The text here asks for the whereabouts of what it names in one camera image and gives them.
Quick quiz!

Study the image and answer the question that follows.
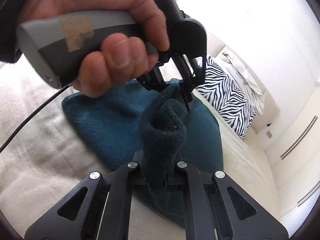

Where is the white wardrobe with black handles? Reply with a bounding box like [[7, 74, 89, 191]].
[[265, 86, 319, 235]]

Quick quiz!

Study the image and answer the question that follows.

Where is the right wall socket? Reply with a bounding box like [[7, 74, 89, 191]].
[[266, 130, 273, 139]]

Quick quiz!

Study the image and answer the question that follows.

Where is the crumpled white duvet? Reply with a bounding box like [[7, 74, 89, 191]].
[[220, 50, 265, 115]]

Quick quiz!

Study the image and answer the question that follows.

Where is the black cable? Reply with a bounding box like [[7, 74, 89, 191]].
[[0, 84, 70, 155]]

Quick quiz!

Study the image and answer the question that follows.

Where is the zebra print pillow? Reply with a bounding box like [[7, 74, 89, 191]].
[[196, 56, 256, 140]]

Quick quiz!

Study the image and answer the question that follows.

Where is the person's left hand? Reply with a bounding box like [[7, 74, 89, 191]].
[[20, 0, 169, 98]]

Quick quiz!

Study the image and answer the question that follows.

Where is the beige bed sheet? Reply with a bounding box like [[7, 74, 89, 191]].
[[1, 59, 280, 235]]

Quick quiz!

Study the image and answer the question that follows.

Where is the dark teal knit sweater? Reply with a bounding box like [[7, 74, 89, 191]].
[[61, 77, 225, 229]]

